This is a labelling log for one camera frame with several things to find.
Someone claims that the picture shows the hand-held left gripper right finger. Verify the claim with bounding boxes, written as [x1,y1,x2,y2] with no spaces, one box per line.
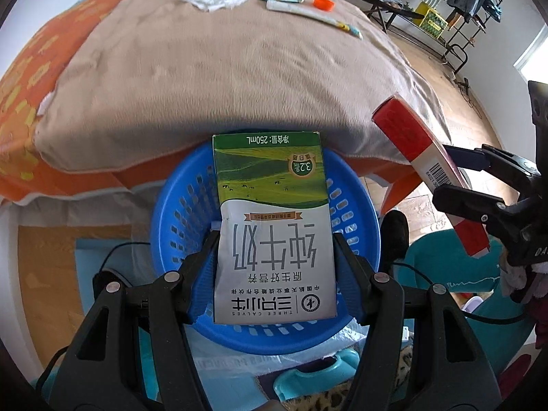
[332,231,502,411]

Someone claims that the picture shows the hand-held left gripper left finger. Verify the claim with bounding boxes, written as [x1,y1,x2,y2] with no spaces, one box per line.
[36,231,222,411]

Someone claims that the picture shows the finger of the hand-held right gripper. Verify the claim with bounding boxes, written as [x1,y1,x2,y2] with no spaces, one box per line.
[432,183,532,240]
[443,143,542,183]

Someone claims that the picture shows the red tissue packet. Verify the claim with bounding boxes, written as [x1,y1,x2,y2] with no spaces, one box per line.
[372,94,492,258]

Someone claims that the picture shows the blue plastic basket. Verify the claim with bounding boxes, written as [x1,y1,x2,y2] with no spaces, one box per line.
[150,139,382,356]

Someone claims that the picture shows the green and white milk carton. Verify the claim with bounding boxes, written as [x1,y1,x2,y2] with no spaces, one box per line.
[212,132,339,325]

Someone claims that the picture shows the teal plastic stool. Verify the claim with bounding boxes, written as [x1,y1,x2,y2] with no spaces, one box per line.
[404,229,538,352]

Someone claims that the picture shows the black clothes rack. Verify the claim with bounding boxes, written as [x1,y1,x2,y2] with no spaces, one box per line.
[385,0,506,73]

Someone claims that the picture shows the teal plastic item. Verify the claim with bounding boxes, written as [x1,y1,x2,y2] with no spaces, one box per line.
[273,348,361,401]

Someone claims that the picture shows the window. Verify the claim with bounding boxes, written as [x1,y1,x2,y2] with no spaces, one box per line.
[516,26,548,80]

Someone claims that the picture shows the leopard print cloth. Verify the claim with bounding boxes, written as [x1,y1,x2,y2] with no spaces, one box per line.
[295,364,414,411]

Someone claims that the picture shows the yellow plastic crate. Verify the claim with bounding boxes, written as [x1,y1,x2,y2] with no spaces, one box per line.
[414,1,449,35]

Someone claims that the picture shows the black folding chair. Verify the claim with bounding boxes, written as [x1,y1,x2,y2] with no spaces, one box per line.
[312,0,412,35]

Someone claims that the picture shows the beige blanket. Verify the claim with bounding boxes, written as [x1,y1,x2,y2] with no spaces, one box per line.
[33,0,448,174]

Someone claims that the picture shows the white tube with colourful end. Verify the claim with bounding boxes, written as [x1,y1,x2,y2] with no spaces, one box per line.
[266,0,364,40]

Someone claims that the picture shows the orange floral blanket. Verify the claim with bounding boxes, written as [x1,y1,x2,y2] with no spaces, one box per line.
[0,0,429,217]

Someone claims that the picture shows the floor power cable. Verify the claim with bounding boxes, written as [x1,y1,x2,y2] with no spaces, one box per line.
[445,58,482,116]

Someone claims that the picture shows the black cable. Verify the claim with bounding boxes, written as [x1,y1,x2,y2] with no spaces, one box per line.
[96,242,152,275]
[402,259,536,324]

